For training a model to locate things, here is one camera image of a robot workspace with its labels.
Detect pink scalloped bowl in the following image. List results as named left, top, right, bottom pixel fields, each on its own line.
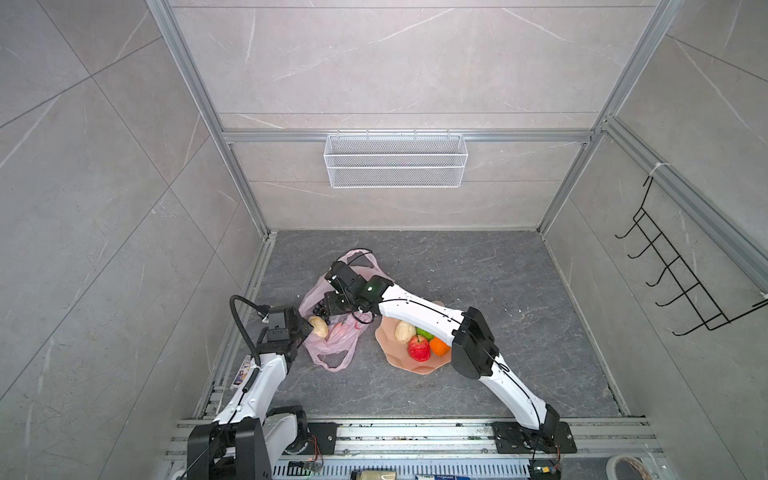
left=375, top=300, right=461, bottom=375

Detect beige fake fruit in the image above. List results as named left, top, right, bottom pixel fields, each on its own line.
left=394, top=321, right=417, bottom=344

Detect tan fake potato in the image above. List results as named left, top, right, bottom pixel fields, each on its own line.
left=309, top=315, right=329, bottom=339

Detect pink plastic bag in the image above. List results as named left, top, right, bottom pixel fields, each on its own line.
left=298, top=274, right=376, bottom=373

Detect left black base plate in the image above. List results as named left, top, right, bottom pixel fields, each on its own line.
left=284, top=422, right=339, bottom=457

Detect orange fake fruit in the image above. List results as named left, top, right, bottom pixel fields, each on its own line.
left=429, top=337, right=451, bottom=357

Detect dark fake grapes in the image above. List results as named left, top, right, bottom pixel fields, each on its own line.
left=313, top=304, right=330, bottom=321

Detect black wire hook rack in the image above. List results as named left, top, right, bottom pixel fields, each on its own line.
left=614, top=175, right=767, bottom=337

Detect green fake vegetable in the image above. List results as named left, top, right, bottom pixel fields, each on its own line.
left=416, top=328, right=434, bottom=341

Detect red fake strawberry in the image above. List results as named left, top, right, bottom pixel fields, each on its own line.
left=407, top=334, right=431, bottom=363

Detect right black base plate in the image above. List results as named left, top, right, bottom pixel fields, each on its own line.
left=491, top=421, right=578, bottom=454

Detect white wire mesh basket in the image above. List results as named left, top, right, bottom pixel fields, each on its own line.
left=323, top=133, right=469, bottom=189

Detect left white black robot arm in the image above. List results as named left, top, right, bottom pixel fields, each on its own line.
left=174, top=295, right=313, bottom=479

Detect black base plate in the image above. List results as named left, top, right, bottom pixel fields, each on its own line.
left=491, top=421, right=578, bottom=454
left=284, top=422, right=339, bottom=457

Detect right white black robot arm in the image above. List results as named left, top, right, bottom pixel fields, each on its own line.
left=325, top=261, right=560, bottom=450

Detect small printed card box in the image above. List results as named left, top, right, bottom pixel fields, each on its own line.
left=230, top=354, right=252, bottom=390

